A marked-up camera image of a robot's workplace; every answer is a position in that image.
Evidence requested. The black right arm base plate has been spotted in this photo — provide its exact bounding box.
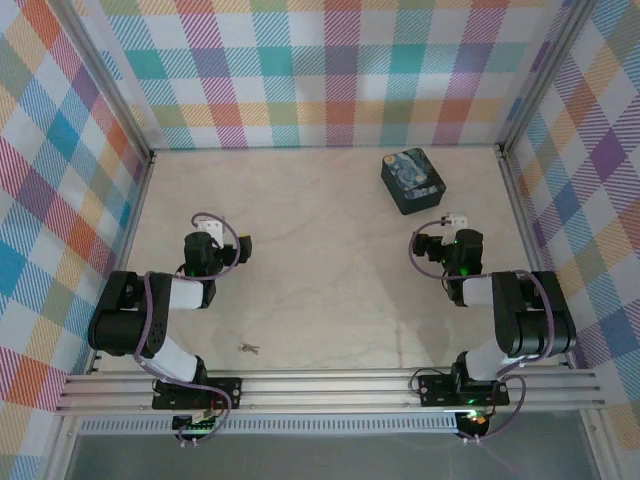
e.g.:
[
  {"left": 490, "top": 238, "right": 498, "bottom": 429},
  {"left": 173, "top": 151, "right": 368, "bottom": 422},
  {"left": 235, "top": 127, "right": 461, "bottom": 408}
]
[{"left": 416, "top": 371, "right": 511, "bottom": 408}]

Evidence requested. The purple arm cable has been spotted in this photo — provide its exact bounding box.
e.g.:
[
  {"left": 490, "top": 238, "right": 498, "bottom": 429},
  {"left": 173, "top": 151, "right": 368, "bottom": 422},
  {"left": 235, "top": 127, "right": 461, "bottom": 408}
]
[
  {"left": 408, "top": 218, "right": 557, "bottom": 444},
  {"left": 133, "top": 211, "right": 241, "bottom": 447}
]

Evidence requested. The controller circuit board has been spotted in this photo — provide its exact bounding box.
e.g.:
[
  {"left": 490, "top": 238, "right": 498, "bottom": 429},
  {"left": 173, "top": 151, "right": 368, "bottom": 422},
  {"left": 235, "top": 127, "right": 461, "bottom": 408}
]
[
  {"left": 458, "top": 411, "right": 490, "bottom": 437},
  {"left": 171, "top": 413, "right": 222, "bottom": 433}
]

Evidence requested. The slotted grey cable duct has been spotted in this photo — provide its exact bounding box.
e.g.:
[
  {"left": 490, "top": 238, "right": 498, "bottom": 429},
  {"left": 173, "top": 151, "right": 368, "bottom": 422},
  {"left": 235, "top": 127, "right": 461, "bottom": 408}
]
[{"left": 78, "top": 411, "right": 461, "bottom": 436}]

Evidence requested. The aluminium side rail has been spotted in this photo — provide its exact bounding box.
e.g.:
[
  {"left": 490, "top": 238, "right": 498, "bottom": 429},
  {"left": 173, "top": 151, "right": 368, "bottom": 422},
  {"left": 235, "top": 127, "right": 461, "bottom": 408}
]
[
  {"left": 83, "top": 152, "right": 157, "bottom": 376},
  {"left": 496, "top": 144, "right": 577, "bottom": 370}
]

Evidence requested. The aluminium frame post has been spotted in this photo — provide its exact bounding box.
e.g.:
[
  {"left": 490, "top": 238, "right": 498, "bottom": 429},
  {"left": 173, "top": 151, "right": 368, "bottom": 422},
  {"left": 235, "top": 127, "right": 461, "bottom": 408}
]
[
  {"left": 498, "top": 0, "right": 600, "bottom": 157},
  {"left": 47, "top": 0, "right": 156, "bottom": 164}
]

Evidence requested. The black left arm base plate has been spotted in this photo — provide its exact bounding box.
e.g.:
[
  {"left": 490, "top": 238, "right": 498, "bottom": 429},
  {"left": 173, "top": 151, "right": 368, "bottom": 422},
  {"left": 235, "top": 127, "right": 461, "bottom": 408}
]
[{"left": 150, "top": 376, "right": 244, "bottom": 412}]

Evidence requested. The left controller circuit board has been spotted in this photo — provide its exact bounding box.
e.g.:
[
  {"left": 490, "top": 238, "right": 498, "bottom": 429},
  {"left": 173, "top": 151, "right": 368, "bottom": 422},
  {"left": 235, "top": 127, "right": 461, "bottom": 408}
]
[{"left": 171, "top": 413, "right": 222, "bottom": 433}]

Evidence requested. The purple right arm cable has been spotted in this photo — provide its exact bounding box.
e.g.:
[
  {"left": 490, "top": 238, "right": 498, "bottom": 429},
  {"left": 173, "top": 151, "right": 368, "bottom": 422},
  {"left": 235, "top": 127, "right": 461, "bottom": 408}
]
[{"left": 408, "top": 218, "right": 557, "bottom": 444}]

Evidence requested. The right controller circuit board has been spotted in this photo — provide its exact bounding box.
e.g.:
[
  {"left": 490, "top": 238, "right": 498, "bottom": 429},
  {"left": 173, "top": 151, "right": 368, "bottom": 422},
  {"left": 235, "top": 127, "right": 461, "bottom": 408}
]
[{"left": 458, "top": 411, "right": 490, "bottom": 437}]

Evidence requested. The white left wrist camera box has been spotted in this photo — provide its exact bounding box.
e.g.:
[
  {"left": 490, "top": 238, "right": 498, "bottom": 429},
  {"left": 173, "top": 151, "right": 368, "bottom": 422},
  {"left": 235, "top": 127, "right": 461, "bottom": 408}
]
[{"left": 196, "top": 215, "right": 224, "bottom": 247}]

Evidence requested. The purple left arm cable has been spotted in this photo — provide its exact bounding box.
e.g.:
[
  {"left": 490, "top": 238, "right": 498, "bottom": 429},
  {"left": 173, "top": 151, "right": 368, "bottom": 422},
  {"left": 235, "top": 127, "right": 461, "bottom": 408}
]
[{"left": 133, "top": 211, "right": 241, "bottom": 447}]

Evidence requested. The black box starry night print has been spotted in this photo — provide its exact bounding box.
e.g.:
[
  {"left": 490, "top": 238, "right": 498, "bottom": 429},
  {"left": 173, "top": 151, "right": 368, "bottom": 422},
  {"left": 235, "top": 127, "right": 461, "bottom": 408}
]
[{"left": 380, "top": 147, "right": 447, "bottom": 217}]

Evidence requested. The aluminium mounting rail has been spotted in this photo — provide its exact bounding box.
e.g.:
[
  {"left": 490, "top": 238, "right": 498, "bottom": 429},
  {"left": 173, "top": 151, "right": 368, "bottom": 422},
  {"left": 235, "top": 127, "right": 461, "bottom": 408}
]
[{"left": 53, "top": 368, "right": 607, "bottom": 417}]

